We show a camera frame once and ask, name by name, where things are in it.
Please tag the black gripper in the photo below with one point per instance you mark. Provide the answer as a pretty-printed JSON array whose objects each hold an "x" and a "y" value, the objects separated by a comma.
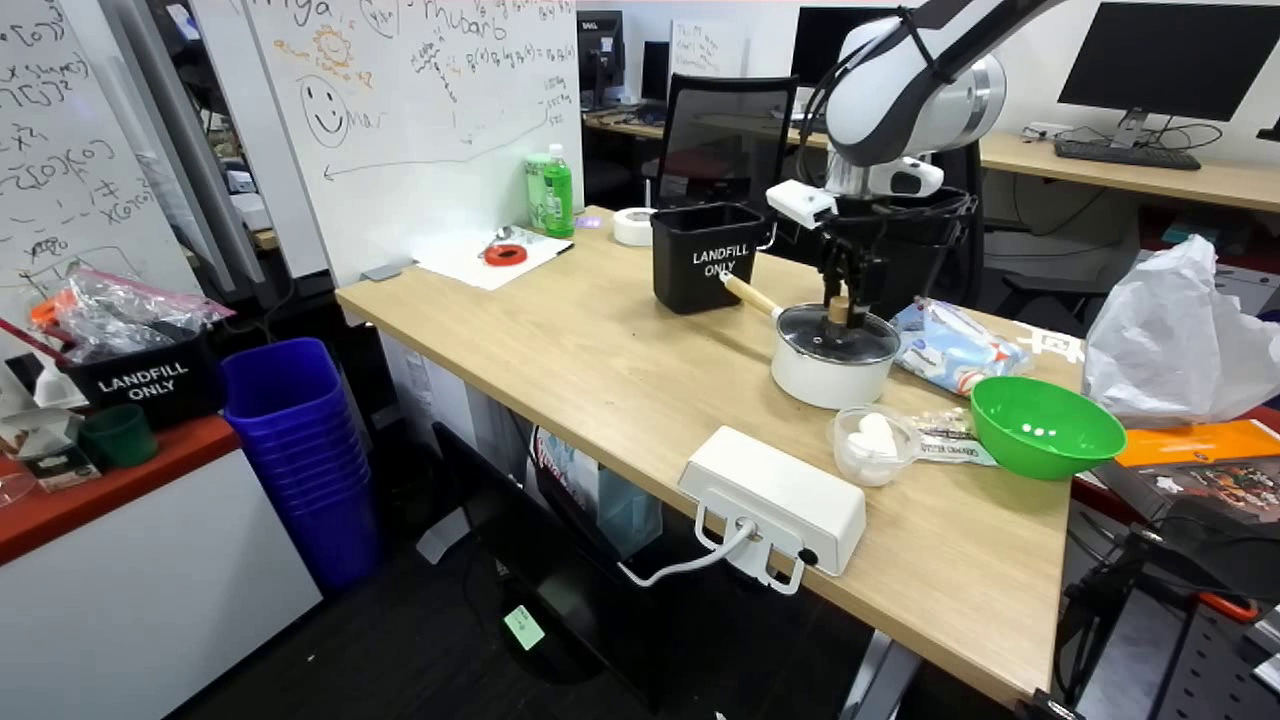
[{"x": 843, "y": 238}]

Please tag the glass lid with wooden knob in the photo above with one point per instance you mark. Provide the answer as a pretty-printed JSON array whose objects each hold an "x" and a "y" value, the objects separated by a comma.
[{"x": 875, "y": 342}]

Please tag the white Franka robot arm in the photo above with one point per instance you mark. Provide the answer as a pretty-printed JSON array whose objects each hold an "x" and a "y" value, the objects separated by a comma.
[{"x": 922, "y": 100}]

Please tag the blue and white packet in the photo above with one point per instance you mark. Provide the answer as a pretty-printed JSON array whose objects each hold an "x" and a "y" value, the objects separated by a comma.
[{"x": 960, "y": 347}]

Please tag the small black landfill bin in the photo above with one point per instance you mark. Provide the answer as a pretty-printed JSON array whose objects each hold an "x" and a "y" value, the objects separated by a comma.
[{"x": 700, "y": 265}]

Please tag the white small cup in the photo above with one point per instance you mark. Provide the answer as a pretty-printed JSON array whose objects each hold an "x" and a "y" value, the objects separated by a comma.
[{"x": 875, "y": 444}]

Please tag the black mesh office chair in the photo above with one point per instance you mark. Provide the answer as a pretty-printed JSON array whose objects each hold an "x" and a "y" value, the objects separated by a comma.
[{"x": 725, "y": 134}]

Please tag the white tape roll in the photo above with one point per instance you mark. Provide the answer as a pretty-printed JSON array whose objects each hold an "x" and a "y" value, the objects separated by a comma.
[{"x": 629, "y": 228}]

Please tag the white control box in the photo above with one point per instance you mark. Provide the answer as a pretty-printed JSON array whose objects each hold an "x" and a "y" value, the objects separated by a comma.
[{"x": 775, "y": 500}]

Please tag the green plastic bowl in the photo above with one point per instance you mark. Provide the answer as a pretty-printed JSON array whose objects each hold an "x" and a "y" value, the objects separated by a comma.
[{"x": 1046, "y": 424}]

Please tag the small whiteboard with writing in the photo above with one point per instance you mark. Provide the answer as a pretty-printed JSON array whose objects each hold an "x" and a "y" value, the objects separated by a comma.
[{"x": 704, "y": 45}]

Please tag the green plastic bottle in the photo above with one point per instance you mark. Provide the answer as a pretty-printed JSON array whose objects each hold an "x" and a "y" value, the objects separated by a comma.
[{"x": 549, "y": 192}]

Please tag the wooden office desk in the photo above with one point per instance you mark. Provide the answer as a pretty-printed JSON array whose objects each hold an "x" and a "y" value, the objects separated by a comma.
[{"x": 1132, "y": 181}]

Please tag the black keyboard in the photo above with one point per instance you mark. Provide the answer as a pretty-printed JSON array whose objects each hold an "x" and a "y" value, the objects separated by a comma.
[{"x": 1125, "y": 152}]

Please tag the small red object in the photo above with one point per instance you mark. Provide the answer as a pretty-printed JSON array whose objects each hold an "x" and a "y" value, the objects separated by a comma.
[{"x": 507, "y": 254}]

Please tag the white plastic bag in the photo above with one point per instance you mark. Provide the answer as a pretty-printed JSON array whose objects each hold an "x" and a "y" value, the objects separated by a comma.
[{"x": 1183, "y": 342}]

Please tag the white paper sheet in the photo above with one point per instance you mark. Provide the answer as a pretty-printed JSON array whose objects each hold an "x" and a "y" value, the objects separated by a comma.
[{"x": 460, "y": 258}]

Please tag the wide black computer monitor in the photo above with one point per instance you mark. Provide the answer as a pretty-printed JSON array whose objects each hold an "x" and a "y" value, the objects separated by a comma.
[{"x": 1167, "y": 60}]

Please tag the black printed bag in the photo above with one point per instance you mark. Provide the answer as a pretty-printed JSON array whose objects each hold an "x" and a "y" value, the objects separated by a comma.
[{"x": 1202, "y": 523}]

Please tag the whiteboard with sun drawing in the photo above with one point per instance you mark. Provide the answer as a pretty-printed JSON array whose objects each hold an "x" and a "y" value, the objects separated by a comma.
[{"x": 425, "y": 146}]

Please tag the green paper sheet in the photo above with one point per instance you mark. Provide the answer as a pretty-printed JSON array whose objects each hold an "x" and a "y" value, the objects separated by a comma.
[{"x": 525, "y": 626}]

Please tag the stack of blue bins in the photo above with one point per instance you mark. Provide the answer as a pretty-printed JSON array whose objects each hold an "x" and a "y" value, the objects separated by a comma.
[{"x": 302, "y": 453}]

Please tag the black bin with wrappers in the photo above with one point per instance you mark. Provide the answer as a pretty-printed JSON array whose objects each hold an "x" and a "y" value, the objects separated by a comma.
[{"x": 141, "y": 383}]

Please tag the dark green cup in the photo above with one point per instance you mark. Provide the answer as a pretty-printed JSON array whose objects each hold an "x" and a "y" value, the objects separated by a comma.
[{"x": 116, "y": 436}]

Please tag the white cabinet with red top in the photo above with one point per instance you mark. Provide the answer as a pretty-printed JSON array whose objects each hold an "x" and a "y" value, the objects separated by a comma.
[{"x": 144, "y": 584}]

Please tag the whiteboard with dense writing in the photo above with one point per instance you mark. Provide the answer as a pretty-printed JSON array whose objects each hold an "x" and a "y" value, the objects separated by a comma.
[{"x": 80, "y": 146}]

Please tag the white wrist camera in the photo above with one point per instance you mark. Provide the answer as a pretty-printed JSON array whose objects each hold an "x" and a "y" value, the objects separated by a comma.
[{"x": 801, "y": 201}]

